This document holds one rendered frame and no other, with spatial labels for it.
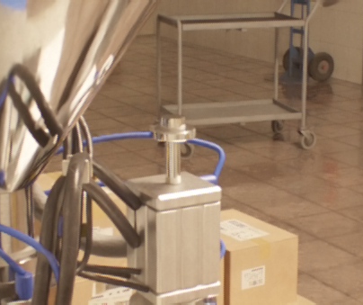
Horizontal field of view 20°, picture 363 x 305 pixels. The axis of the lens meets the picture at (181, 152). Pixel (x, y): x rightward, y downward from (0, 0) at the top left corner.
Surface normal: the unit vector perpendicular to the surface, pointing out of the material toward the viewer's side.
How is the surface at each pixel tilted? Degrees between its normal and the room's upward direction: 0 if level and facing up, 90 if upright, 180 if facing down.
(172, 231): 90
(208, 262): 90
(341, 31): 90
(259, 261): 90
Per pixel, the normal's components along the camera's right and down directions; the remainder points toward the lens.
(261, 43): -0.87, 0.11
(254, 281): 0.55, 0.20
